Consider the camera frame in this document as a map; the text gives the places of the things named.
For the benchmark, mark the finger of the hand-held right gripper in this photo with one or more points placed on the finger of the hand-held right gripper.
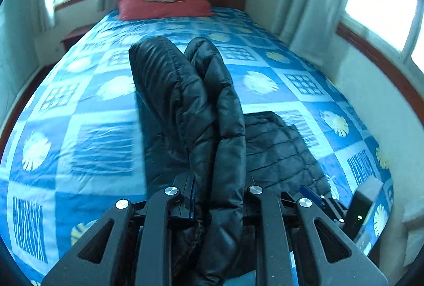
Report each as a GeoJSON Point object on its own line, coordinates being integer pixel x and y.
{"type": "Point", "coordinates": [309, 193]}

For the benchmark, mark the wooden nightstand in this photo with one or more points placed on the wooden nightstand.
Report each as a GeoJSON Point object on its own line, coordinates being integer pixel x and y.
{"type": "Point", "coordinates": [74, 36]}

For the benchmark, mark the blue patterned bedspread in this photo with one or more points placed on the blue patterned bedspread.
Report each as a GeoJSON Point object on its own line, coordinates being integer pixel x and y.
{"type": "Point", "coordinates": [82, 114]}

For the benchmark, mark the red pillow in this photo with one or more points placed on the red pillow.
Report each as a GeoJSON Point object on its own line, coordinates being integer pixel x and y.
{"type": "Point", "coordinates": [159, 6]}

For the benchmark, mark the black puffer jacket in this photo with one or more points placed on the black puffer jacket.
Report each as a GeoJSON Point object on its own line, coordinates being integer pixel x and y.
{"type": "Point", "coordinates": [205, 114]}

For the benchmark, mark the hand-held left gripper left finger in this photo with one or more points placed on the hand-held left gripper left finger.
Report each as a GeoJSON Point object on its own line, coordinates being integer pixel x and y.
{"type": "Point", "coordinates": [189, 193]}

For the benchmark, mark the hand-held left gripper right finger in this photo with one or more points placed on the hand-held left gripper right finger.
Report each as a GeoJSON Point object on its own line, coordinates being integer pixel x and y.
{"type": "Point", "coordinates": [261, 203]}

